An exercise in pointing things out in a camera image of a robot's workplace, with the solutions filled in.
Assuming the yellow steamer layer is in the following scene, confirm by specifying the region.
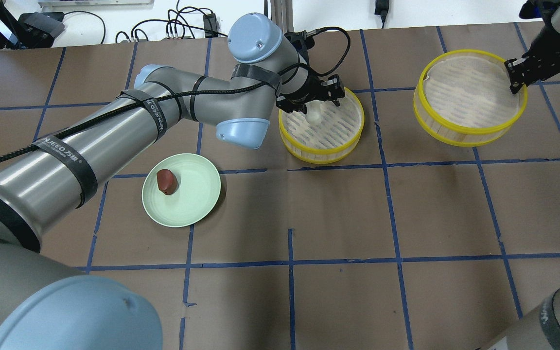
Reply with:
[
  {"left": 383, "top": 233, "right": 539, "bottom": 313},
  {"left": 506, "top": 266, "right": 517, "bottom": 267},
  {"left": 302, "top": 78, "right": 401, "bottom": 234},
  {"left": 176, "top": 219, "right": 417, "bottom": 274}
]
[
  {"left": 278, "top": 87, "right": 366, "bottom": 165},
  {"left": 412, "top": 49, "right": 528, "bottom": 148}
]

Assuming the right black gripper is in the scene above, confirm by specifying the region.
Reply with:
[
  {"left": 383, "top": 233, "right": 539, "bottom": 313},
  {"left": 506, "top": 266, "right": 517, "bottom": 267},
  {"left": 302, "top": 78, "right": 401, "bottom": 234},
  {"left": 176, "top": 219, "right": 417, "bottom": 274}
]
[{"left": 505, "top": 34, "right": 560, "bottom": 94}]

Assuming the light green plate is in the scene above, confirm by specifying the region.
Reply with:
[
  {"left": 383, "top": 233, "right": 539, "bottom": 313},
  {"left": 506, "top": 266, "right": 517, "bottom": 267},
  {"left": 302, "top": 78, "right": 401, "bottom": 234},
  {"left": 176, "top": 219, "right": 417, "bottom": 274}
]
[{"left": 141, "top": 153, "right": 221, "bottom": 228}]

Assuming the white bun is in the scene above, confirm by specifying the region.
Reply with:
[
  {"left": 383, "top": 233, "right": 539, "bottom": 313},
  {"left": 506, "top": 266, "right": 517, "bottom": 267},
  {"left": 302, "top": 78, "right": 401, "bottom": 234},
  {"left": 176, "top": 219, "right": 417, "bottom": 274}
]
[{"left": 304, "top": 101, "right": 322, "bottom": 125}]

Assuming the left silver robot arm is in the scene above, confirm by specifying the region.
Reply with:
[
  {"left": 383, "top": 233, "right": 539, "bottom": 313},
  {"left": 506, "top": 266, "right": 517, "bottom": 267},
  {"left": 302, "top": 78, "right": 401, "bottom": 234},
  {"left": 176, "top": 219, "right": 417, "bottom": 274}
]
[{"left": 0, "top": 13, "right": 347, "bottom": 350}]

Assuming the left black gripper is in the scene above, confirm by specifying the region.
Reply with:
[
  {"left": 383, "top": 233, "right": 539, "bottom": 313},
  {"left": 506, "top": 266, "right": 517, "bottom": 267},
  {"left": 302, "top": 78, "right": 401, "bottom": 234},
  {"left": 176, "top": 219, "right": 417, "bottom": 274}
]
[{"left": 276, "top": 74, "right": 345, "bottom": 115}]

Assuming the black power adapter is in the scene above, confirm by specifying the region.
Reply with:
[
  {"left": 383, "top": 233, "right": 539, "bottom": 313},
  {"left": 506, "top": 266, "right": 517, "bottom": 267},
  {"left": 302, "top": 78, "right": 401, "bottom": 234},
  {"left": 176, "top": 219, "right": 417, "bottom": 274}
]
[{"left": 204, "top": 13, "right": 220, "bottom": 37}]

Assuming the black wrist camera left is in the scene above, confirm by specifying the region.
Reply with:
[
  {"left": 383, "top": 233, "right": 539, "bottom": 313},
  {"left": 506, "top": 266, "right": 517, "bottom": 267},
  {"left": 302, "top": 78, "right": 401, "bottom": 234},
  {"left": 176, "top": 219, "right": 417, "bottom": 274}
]
[{"left": 284, "top": 31, "right": 315, "bottom": 52}]

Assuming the aluminium frame post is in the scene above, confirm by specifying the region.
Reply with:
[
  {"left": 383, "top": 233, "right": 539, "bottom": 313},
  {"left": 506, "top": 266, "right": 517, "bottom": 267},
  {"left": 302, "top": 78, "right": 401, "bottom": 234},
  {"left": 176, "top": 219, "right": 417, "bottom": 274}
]
[{"left": 269, "top": 0, "right": 294, "bottom": 33}]

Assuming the brown bun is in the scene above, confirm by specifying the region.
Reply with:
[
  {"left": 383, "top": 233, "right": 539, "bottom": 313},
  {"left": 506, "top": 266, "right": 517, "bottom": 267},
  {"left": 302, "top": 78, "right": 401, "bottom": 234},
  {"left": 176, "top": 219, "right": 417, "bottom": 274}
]
[{"left": 156, "top": 169, "right": 178, "bottom": 195}]

